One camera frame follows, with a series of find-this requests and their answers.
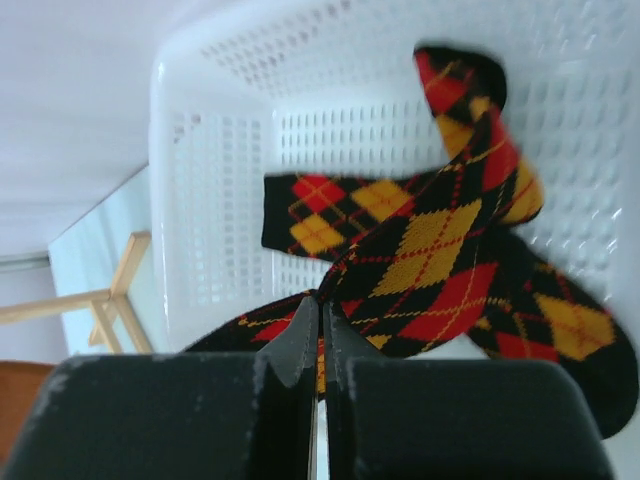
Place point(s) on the argyle sock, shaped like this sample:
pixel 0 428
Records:
pixel 504 298
pixel 485 184

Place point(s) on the orange brown garment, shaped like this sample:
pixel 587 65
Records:
pixel 20 383

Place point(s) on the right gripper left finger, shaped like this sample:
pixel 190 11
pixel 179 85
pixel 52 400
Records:
pixel 223 415

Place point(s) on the wooden drying rack frame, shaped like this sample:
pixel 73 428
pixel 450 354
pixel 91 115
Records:
pixel 105 305

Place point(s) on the white plastic basket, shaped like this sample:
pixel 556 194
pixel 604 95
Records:
pixel 262 87

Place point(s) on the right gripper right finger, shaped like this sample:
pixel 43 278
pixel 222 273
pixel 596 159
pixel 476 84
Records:
pixel 452 419

